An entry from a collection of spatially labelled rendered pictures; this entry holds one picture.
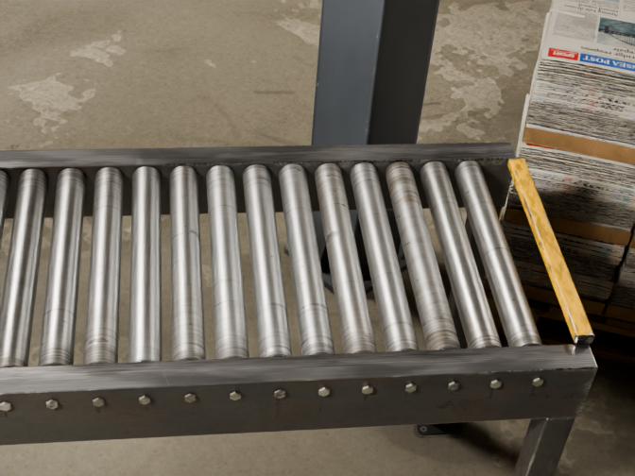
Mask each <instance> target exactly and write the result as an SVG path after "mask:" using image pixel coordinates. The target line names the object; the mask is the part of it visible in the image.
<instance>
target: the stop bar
mask: <svg viewBox="0 0 635 476"><path fill-rule="evenodd" d="M507 166H508V169H509V172H510V174H511V176H512V179H513V181H514V184H515V187H516V189H517V192H518V194H519V197H520V200H521V201H522V204H523V208H524V211H525V214H526V216H527V219H528V222H529V224H530V227H531V229H532V231H533V234H534V237H535V239H536V242H537V245H538V247H539V250H540V253H541V256H542V259H543V261H544V264H545V267H546V269H547V272H548V275H549V277H550V280H551V282H552V284H553V287H554V290H555V292H556V295H557V298H558V302H559V305H560V307H561V310H562V312H563V314H564V317H565V319H566V322H567V325H568V327H569V330H570V333H571V335H572V337H573V340H574V342H575V344H590V343H592V342H593V339H594V333H593V331H592V327H591V324H590V322H589V319H588V317H587V315H586V312H585V310H584V305H583V304H582V302H581V300H580V297H579V295H578V292H577V291H576V288H575V284H574V282H573V279H572V277H571V274H570V272H569V269H568V267H567V264H566V263H565V260H564V258H563V255H562V253H561V250H560V247H559V245H558V241H557V238H556V236H555V234H554V232H553V229H552V227H551V224H550V222H549V219H548V217H547V214H546V212H545V209H544V208H543V205H542V203H541V199H540V196H539V194H538V191H537V188H536V186H535V182H534V181H533V179H532V177H531V174H530V172H529V169H528V167H527V164H526V162H525V159H524V158H510V159H509V160H508V163H507Z"/></svg>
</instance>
